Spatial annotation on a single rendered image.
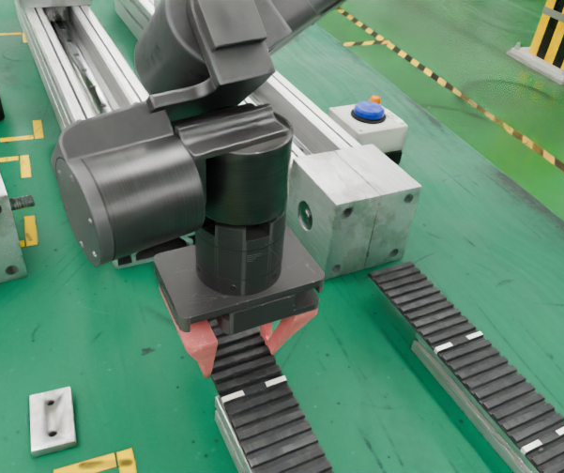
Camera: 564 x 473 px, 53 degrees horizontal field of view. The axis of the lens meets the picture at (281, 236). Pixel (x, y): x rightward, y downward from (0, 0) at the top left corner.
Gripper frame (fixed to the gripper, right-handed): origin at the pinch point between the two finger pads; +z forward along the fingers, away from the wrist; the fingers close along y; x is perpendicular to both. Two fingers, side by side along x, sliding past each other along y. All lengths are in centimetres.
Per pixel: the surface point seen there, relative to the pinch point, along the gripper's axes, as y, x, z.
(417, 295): -18.5, -1.1, 1.4
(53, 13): 2, -77, -2
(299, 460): -0.7, 9.6, 0.5
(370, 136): -29.1, -26.2, -0.2
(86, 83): 1, -50, -1
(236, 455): 2.4, 6.2, 3.1
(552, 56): -285, -198, 81
